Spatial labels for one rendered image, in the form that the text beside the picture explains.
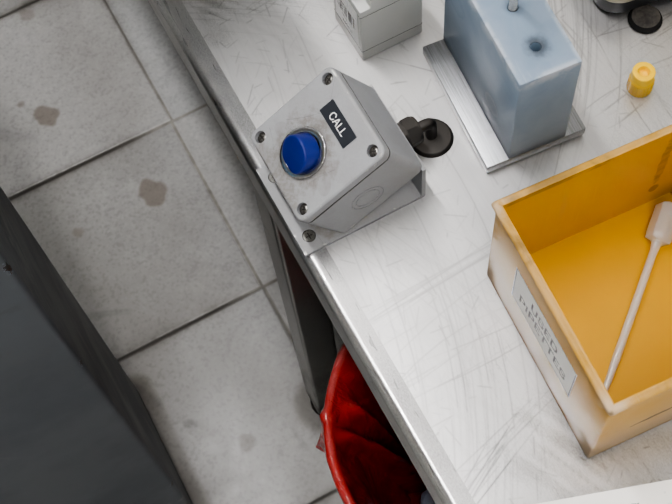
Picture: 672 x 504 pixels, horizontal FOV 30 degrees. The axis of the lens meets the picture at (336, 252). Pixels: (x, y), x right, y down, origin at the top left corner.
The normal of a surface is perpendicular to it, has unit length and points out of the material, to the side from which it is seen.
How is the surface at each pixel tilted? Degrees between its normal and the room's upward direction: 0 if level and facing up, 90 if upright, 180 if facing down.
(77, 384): 90
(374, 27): 90
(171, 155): 0
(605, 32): 0
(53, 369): 90
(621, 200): 90
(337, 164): 30
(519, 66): 0
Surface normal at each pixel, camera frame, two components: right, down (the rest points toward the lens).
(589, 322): -0.06, -0.40
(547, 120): 0.39, 0.84
